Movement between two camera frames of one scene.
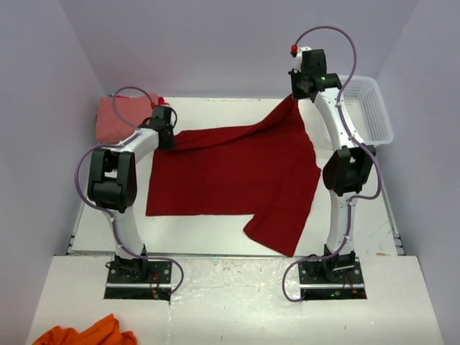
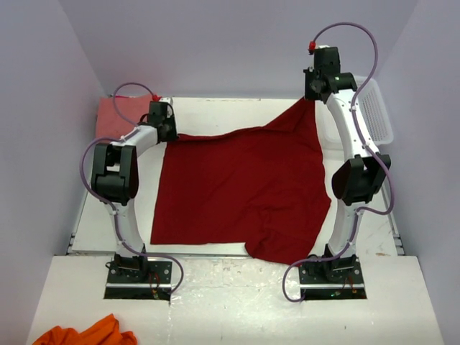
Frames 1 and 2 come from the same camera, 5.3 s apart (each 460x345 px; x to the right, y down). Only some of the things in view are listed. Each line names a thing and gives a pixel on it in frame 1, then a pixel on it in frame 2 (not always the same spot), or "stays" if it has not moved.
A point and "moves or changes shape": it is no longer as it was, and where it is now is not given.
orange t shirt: [106, 332] stays
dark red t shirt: [265, 169] moves or changes shape
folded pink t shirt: [111, 127] stays
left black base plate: [152, 282] stays
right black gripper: [297, 94] to [309, 94]
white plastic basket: [366, 111] stays
